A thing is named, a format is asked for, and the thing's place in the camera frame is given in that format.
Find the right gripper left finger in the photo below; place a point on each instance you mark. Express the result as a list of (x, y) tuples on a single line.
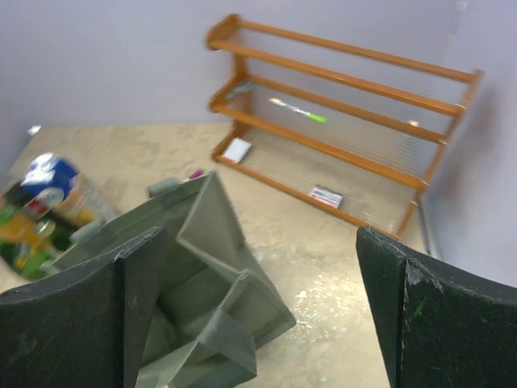
[(86, 326)]

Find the green canvas bag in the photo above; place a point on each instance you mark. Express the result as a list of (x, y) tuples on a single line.
[(216, 306)]

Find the blue white beverage carton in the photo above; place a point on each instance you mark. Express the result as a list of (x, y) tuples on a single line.
[(58, 183)]

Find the green marker pen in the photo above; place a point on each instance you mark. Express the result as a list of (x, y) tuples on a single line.
[(309, 115)]

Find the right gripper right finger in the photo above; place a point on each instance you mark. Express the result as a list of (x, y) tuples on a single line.
[(437, 325)]

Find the wooden shelf rack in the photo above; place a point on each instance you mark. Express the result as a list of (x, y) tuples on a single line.
[(389, 119)]

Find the white card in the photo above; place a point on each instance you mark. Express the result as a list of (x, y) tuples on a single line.
[(236, 150)]

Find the small red white packet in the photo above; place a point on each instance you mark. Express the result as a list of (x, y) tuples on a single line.
[(326, 196)]

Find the green bottle white cap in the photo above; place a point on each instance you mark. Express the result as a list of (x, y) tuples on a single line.
[(18, 228)]

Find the glass cola bottle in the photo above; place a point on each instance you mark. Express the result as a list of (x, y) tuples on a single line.
[(27, 203)]

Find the purple marker pen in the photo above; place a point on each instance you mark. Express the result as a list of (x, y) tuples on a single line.
[(196, 174)]

